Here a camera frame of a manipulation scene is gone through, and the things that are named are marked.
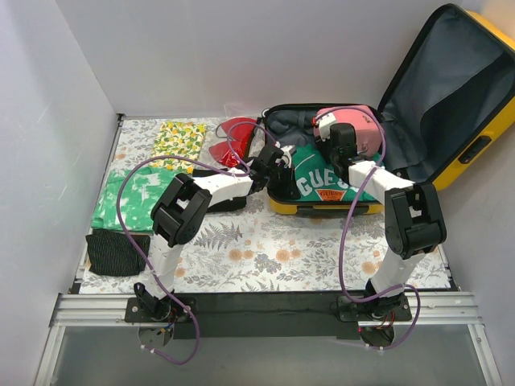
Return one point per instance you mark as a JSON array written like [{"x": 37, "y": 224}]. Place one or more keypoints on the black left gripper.
[{"x": 284, "y": 177}]

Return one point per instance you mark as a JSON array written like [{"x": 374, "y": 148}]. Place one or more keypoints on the green GUESS t-shirt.
[{"x": 316, "y": 180}]

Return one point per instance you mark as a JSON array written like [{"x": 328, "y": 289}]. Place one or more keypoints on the pink vanity case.
[{"x": 356, "y": 133}]

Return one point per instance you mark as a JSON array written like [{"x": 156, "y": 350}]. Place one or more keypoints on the green tie-dye shirt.
[{"x": 139, "y": 196}]

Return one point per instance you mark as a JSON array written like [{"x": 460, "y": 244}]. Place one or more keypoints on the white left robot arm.
[{"x": 179, "y": 213}]

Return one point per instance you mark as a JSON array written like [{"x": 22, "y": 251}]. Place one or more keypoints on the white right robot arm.
[{"x": 414, "y": 224}]

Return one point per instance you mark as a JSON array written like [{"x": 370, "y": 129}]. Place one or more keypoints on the black folded garment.
[{"x": 229, "y": 205}]

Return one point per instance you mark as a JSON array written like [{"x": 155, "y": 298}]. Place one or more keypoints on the red bikini top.
[{"x": 236, "y": 135}]

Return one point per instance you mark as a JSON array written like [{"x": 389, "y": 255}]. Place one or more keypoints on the yellow lemon print cloth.
[{"x": 183, "y": 139}]

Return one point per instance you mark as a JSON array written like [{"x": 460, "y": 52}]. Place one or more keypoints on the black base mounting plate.
[{"x": 261, "y": 314}]

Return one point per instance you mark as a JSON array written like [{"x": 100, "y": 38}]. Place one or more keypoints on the yellow hard-shell suitcase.
[{"x": 450, "y": 99}]

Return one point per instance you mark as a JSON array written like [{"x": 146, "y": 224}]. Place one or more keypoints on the black striped folded cloth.
[{"x": 111, "y": 254}]

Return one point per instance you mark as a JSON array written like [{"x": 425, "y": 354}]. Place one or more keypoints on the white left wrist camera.
[{"x": 287, "y": 155}]

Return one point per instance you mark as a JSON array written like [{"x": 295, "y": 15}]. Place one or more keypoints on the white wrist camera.
[
  {"x": 287, "y": 155},
  {"x": 322, "y": 126}
]

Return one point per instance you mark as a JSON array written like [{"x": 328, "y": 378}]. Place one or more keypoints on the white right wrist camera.
[{"x": 322, "y": 126}]

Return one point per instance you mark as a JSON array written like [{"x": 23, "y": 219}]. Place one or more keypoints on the aluminium frame rail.
[{"x": 443, "y": 344}]

